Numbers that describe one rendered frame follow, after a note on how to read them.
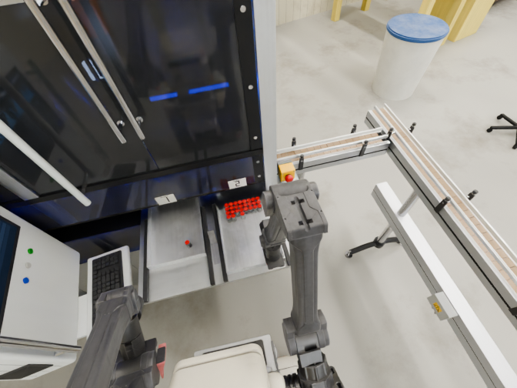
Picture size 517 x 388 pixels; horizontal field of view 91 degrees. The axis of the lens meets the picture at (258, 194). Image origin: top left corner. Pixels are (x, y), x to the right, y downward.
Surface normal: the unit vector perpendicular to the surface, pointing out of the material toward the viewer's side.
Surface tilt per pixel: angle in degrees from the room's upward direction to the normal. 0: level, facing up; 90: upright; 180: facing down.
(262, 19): 90
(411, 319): 0
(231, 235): 0
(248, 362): 42
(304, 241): 66
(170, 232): 0
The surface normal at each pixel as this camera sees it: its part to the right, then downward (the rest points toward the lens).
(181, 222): -0.07, -0.57
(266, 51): 0.23, 0.79
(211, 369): -0.18, -0.96
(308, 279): 0.20, 0.49
